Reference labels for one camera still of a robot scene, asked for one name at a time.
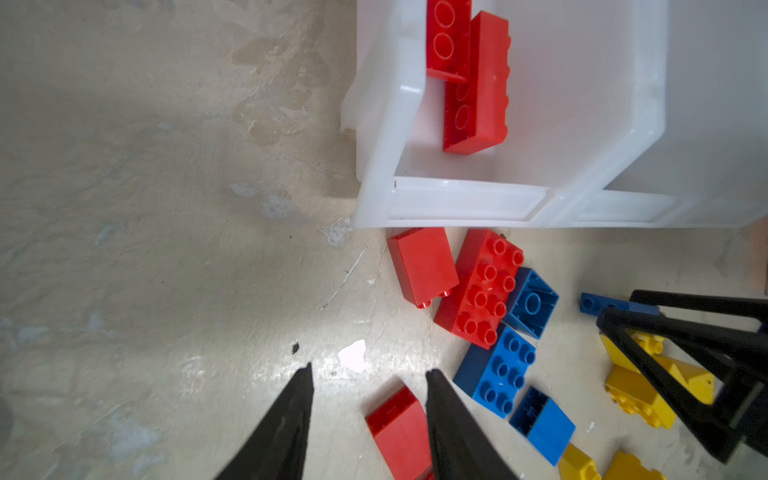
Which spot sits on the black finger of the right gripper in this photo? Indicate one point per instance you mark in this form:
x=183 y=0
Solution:
x=736 y=306
x=722 y=398

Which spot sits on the red lego square brick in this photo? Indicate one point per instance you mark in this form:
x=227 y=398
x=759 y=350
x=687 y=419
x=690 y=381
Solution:
x=424 y=264

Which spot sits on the blue lego hollow brick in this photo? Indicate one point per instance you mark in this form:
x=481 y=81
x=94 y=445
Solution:
x=531 y=304

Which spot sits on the middle white plastic bin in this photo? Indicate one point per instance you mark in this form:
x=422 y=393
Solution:
x=709 y=168

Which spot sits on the small blue lego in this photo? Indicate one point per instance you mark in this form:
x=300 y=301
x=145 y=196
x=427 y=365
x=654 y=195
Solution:
x=593 y=305

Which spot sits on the red lego long brick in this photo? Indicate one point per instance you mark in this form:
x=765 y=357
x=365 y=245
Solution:
x=475 y=112

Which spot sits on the red lego eight-stud brick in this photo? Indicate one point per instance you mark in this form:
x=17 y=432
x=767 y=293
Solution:
x=487 y=266

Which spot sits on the blue lego eight-stud brick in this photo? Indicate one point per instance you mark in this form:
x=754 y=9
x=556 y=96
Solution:
x=493 y=377

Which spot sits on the red lego small brick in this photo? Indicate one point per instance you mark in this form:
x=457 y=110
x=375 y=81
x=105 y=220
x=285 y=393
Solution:
x=399 y=429

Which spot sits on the blue lego centre brick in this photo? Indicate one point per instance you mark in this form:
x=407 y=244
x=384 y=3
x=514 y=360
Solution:
x=543 y=423

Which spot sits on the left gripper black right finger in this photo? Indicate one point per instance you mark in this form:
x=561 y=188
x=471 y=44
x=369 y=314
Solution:
x=459 y=448

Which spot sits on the left white plastic bin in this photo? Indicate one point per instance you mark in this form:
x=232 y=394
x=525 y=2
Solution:
x=586 y=94

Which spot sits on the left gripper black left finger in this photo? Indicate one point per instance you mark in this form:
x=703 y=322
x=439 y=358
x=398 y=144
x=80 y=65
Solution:
x=277 y=447

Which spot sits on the yellow lego front brick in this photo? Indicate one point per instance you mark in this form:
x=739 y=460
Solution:
x=626 y=466

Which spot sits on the white plastic bin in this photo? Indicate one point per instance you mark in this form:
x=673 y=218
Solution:
x=709 y=168
x=586 y=94

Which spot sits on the small yellow lego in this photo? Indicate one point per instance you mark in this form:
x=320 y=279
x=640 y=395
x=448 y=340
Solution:
x=576 y=465

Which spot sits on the yellow lego stud brick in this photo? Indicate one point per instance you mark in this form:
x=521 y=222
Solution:
x=634 y=394

